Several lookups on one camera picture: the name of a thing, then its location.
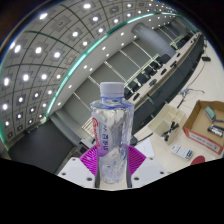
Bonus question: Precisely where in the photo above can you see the long curved conference desk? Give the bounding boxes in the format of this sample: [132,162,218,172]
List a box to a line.
[128,31,205,126]

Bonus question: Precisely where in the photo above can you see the group of ceiling lights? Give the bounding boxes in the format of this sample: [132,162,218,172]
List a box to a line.
[0,0,181,141]

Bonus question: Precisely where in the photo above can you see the thin black cable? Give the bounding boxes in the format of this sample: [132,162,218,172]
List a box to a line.
[176,87,205,109]

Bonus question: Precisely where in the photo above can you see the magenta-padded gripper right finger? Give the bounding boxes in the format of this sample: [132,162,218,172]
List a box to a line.
[125,145,169,190]

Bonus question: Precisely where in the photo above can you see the row of black office chairs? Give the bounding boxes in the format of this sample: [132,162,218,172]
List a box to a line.
[123,33,201,101]

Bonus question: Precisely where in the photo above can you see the green board eraser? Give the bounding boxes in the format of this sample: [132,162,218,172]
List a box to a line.
[204,106,217,122]

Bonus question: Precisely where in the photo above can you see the open brown box red side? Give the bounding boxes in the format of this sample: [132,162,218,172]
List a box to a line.
[182,99,224,156]

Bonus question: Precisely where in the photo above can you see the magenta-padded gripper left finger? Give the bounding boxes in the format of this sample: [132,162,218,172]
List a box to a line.
[57,143,100,190]

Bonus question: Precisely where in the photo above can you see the clear plastic water bottle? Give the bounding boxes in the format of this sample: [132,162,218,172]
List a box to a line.
[89,81,135,185]

